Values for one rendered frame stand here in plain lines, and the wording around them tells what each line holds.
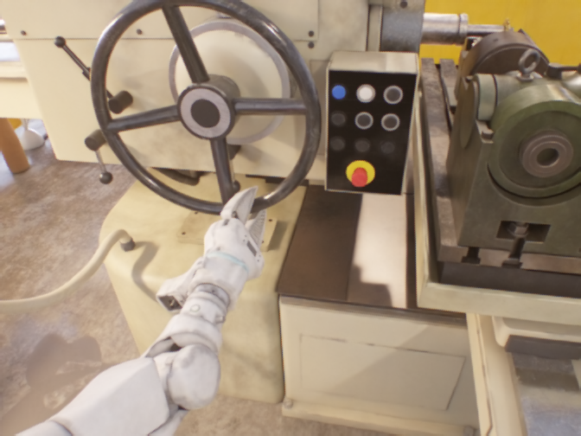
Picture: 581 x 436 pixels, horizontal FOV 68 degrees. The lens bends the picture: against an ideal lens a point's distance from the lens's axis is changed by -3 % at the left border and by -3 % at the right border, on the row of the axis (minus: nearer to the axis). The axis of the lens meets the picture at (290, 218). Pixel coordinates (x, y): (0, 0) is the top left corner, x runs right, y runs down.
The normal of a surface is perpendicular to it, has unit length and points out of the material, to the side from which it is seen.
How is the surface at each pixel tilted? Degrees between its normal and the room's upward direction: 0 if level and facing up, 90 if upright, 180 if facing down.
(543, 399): 0
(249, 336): 90
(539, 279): 90
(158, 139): 90
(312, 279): 0
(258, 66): 72
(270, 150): 90
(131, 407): 63
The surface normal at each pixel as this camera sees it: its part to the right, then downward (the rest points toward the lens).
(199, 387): 0.84, -0.20
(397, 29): -0.20, 0.40
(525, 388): -0.04, -0.80
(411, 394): -0.20, 0.59
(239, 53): 0.05, 0.19
